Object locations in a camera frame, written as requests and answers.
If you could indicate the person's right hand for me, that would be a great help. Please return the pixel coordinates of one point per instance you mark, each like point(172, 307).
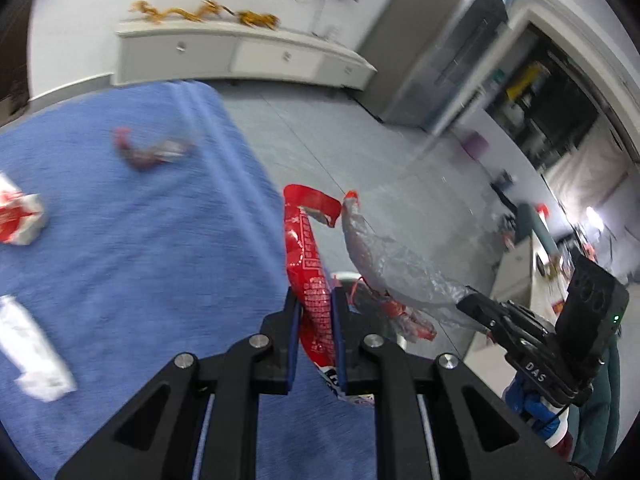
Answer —
point(530, 402)

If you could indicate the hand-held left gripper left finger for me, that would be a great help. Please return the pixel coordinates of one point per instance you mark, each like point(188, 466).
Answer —
point(292, 340)

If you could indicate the golden tiger figurine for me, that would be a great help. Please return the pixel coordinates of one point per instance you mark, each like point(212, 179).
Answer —
point(257, 20)

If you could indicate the white television console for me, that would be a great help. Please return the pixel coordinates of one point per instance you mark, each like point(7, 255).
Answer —
point(270, 57)

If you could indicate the blue blanket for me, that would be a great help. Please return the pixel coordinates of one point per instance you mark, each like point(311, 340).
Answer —
point(150, 260)

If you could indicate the red and white packet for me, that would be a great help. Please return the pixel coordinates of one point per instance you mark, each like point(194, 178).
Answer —
point(20, 215)

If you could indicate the white side table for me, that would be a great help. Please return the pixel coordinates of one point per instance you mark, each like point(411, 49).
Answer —
point(515, 270)

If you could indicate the clear plastic wrapper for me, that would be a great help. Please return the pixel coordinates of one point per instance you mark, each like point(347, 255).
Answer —
point(395, 270)

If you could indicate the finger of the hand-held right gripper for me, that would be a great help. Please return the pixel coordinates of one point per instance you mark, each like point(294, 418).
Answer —
point(480, 306)
point(500, 332)

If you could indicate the red barcode packet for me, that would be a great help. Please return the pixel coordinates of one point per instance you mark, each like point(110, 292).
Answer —
point(315, 310)

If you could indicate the grey refrigerator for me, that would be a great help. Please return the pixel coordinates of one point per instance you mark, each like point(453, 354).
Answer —
point(450, 60)

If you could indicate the golden dragon figurine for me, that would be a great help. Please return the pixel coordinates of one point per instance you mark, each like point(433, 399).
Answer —
point(155, 12)
point(207, 10)

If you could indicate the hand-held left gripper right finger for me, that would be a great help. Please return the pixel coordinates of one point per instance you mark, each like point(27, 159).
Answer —
point(340, 340)

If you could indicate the twisted red wrapper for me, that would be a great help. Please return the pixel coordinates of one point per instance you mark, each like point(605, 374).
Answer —
point(142, 156)

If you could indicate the white packet with red print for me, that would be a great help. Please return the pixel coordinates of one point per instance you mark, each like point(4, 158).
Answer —
point(30, 355)

